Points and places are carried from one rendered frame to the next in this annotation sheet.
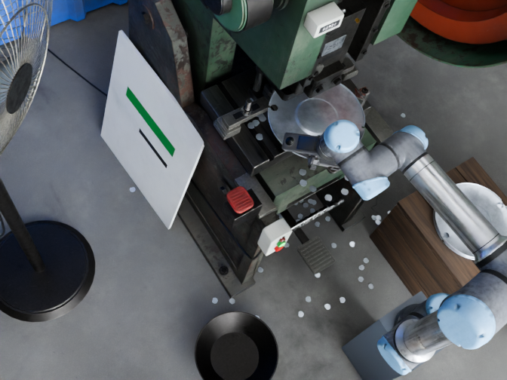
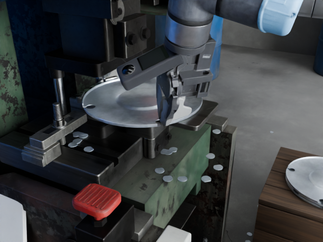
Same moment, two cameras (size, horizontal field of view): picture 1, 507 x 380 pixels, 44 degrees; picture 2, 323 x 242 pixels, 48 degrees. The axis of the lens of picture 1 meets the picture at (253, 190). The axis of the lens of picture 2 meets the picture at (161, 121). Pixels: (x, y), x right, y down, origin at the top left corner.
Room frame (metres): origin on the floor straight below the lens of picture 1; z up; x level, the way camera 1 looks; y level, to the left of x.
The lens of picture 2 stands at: (0.26, 0.03, 1.14)
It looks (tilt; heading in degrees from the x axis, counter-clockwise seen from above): 28 degrees down; 347
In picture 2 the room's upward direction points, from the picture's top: straight up
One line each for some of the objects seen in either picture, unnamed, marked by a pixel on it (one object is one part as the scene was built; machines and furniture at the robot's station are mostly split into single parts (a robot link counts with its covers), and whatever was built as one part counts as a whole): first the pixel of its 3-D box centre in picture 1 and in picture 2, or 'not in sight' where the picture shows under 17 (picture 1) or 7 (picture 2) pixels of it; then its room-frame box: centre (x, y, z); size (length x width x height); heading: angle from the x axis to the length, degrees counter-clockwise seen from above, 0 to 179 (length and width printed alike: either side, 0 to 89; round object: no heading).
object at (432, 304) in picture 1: (437, 317); not in sight; (0.63, -0.62, 0.62); 0.13 x 0.12 x 0.14; 144
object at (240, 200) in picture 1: (238, 203); (98, 213); (0.73, 0.03, 0.72); 0.07 x 0.06 x 0.08; 49
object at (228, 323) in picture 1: (235, 354); not in sight; (0.47, -0.12, 0.04); 0.30 x 0.30 x 0.07
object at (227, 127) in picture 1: (244, 111); (56, 126); (1.00, 0.10, 0.76); 0.17 x 0.06 x 0.10; 139
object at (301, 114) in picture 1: (316, 116); (142, 98); (1.05, -0.11, 0.78); 0.29 x 0.29 x 0.01
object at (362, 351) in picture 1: (393, 343); not in sight; (0.64, -0.62, 0.23); 0.18 x 0.18 x 0.45; 49
